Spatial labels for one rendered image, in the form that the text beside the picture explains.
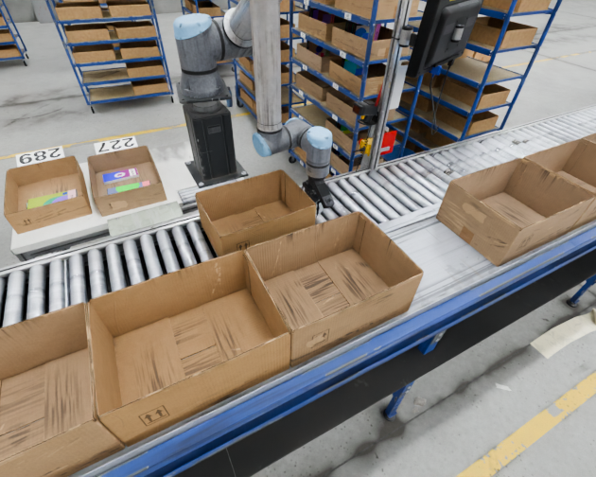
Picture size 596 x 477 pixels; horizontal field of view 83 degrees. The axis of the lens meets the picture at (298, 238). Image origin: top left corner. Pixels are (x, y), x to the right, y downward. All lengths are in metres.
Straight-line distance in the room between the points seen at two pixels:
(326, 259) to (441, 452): 1.10
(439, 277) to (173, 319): 0.83
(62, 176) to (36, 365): 1.17
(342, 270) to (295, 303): 0.20
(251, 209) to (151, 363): 0.83
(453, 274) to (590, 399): 1.32
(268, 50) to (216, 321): 0.80
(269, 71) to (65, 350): 0.96
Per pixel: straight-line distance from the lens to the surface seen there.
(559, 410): 2.25
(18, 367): 1.10
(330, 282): 1.07
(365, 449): 1.80
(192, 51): 1.56
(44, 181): 2.07
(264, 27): 1.13
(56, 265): 1.55
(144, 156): 1.99
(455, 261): 1.27
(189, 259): 1.37
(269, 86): 1.17
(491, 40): 2.89
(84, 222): 1.70
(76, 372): 1.04
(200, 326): 1.00
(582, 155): 1.99
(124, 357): 1.01
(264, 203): 1.56
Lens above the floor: 1.71
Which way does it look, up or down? 43 degrees down
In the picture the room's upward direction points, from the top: 2 degrees clockwise
